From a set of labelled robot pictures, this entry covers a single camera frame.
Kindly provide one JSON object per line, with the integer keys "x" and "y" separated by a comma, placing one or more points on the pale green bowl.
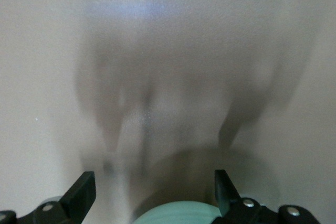
{"x": 178, "y": 213}

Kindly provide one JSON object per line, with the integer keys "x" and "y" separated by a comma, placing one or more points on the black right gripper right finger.
{"x": 236, "y": 211}

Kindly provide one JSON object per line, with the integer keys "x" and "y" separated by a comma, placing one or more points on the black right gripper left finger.
{"x": 71, "y": 205}

